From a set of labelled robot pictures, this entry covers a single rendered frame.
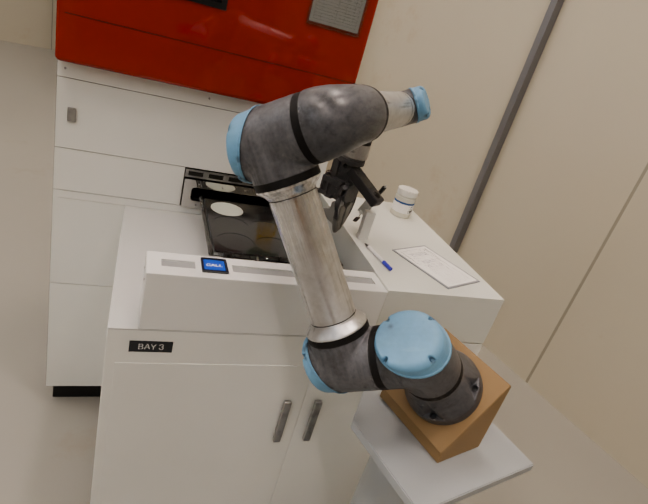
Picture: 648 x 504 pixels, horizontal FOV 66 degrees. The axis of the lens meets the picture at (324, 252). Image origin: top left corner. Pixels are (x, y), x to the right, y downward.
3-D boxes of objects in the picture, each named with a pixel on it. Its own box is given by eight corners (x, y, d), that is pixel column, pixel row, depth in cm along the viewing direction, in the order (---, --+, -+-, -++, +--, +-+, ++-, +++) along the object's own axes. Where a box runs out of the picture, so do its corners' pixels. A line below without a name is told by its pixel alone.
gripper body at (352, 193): (331, 190, 140) (343, 149, 135) (357, 202, 137) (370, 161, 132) (316, 194, 134) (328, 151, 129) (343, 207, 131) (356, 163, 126)
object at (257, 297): (139, 303, 114) (145, 250, 108) (358, 316, 134) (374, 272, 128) (137, 329, 106) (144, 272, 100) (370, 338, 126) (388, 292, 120)
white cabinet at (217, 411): (103, 402, 190) (123, 206, 156) (336, 400, 225) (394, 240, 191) (82, 574, 137) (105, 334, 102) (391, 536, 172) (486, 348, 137)
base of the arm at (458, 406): (499, 397, 94) (488, 377, 87) (432, 440, 95) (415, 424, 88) (454, 338, 105) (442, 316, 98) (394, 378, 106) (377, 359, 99)
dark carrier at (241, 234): (203, 199, 157) (204, 197, 157) (306, 213, 170) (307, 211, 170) (213, 252, 129) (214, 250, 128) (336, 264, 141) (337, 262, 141)
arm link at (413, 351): (464, 397, 87) (442, 367, 77) (390, 401, 93) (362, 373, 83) (460, 335, 94) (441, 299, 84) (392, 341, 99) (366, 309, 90)
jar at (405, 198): (386, 208, 174) (395, 183, 170) (404, 211, 177) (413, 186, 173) (394, 217, 168) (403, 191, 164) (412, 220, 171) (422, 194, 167)
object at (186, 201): (180, 204, 161) (184, 176, 157) (308, 221, 177) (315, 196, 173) (180, 206, 159) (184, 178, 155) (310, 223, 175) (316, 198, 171)
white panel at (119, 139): (53, 193, 150) (58, 55, 134) (308, 225, 180) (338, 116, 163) (51, 197, 148) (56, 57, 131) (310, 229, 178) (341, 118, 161)
